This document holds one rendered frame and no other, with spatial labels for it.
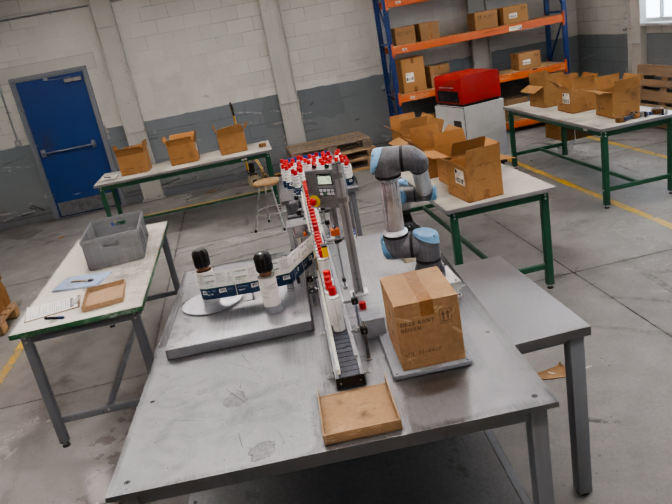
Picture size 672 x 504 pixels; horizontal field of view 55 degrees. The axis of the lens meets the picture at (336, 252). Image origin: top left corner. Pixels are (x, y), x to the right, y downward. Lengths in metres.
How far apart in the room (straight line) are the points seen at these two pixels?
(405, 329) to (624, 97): 4.84
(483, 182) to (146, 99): 6.92
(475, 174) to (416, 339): 2.32
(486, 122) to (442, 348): 6.24
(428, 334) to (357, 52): 8.53
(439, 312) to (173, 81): 8.51
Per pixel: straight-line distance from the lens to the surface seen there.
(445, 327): 2.44
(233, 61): 10.47
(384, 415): 2.30
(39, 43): 10.79
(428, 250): 2.98
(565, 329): 2.73
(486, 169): 4.61
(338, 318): 2.76
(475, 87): 8.42
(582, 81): 7.35
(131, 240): 4.73
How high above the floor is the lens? 2.11
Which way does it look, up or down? 19 degrees down
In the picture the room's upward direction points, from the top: 11 degrees counter-clockwise
